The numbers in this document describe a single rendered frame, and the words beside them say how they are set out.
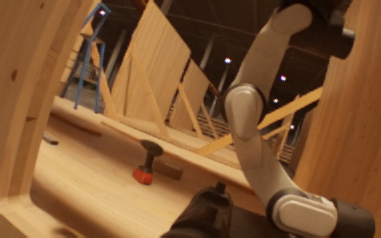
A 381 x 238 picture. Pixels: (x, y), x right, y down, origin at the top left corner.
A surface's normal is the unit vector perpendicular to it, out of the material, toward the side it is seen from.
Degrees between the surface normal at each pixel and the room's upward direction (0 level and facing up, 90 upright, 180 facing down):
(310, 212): 90
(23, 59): 90
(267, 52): 115
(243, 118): 90
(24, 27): 90
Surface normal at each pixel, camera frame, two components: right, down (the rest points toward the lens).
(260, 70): -0.15, -0.07
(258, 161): -0.11, 0.36
